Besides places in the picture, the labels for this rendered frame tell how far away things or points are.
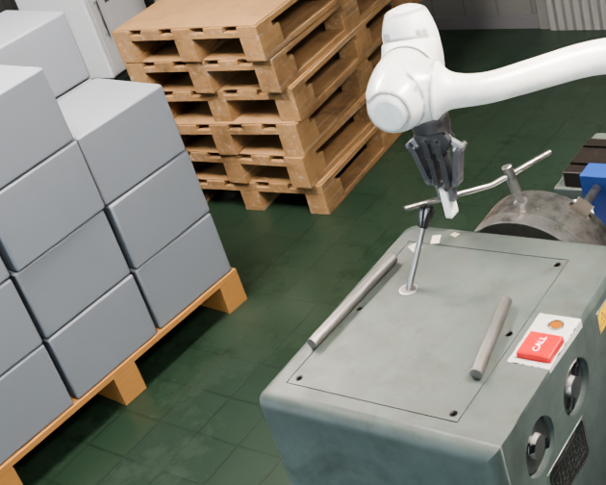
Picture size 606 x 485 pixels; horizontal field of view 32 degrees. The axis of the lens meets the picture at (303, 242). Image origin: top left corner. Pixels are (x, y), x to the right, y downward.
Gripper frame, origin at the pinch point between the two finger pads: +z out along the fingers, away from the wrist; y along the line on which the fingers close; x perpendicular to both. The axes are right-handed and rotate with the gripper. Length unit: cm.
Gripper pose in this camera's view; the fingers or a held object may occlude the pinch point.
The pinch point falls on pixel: (448, 199)
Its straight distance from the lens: 214.1
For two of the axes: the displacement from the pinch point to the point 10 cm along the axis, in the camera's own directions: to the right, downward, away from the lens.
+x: -5.5, 5.6, -6.2
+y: -7.9, -1.1, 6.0
